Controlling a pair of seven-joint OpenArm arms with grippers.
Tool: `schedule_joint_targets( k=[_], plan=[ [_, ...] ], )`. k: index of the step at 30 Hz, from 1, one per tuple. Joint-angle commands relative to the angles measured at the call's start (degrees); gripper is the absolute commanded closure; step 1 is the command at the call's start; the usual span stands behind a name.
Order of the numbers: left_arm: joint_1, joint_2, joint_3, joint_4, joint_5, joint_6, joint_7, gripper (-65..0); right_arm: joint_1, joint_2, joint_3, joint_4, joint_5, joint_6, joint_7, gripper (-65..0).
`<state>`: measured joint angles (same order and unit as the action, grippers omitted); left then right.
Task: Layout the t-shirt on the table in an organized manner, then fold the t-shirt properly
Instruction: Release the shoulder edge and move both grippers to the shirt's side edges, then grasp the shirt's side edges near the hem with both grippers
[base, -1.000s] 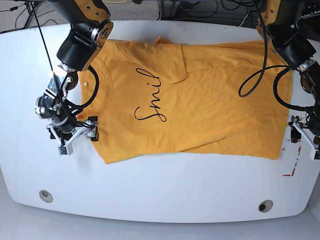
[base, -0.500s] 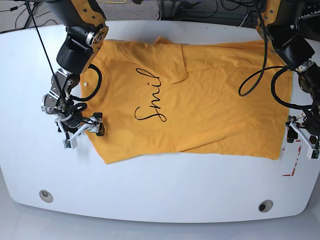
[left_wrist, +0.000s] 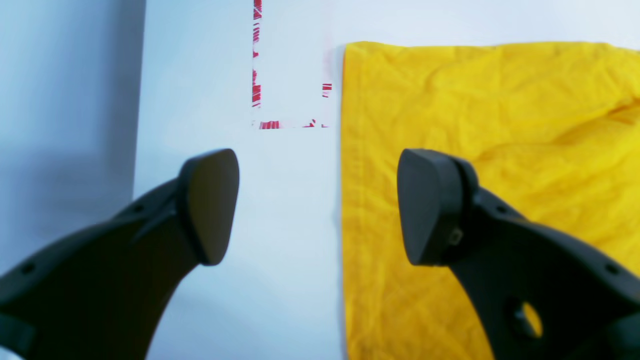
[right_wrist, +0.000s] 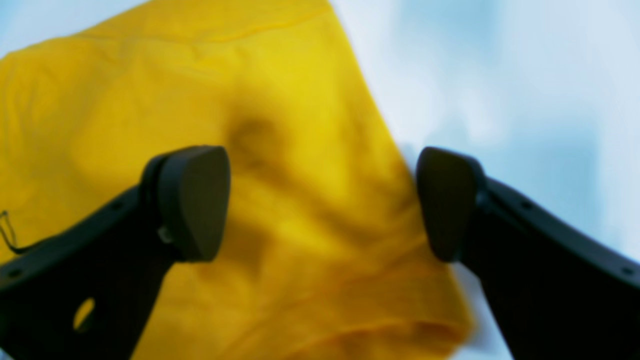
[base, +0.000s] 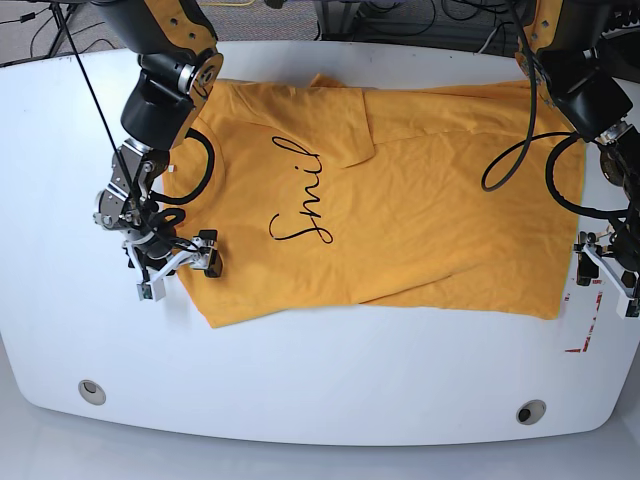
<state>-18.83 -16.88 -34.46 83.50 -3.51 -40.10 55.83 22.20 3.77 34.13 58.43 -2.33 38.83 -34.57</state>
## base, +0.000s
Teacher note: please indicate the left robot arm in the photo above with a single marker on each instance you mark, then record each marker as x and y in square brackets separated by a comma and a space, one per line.
[558, 53]

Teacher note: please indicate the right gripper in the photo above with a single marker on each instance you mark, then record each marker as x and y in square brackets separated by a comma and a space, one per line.
[154, 260]

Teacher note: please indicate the red tape marking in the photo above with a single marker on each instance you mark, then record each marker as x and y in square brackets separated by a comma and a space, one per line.
[580, 311]

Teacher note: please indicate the left table cable grommet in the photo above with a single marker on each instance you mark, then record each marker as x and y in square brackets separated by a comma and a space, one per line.
[92, 392]

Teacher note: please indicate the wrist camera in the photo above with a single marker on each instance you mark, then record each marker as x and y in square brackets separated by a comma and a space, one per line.
[152, 291]
[628, 307]

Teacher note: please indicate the yellow t-shirt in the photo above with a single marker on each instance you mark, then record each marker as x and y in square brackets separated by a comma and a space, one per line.
[330, 195]

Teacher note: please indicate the table cable grommet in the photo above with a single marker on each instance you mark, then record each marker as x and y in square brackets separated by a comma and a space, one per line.
[531, 412]
[92, 392]

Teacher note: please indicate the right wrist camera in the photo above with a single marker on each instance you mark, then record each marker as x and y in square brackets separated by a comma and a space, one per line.
[152, 291]

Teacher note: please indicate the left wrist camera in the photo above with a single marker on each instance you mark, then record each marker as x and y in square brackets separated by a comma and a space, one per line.
[628, 307]

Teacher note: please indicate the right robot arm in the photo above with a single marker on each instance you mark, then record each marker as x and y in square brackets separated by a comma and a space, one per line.
[179, 63]

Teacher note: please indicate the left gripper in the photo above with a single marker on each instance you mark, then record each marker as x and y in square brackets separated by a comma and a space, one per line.
[605, 253]

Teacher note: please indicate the black tripod legs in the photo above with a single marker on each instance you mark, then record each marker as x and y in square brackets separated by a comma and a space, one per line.
[60, 16]

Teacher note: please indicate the right table cable grommet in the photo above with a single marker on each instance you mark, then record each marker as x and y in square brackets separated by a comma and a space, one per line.
[531, 412]

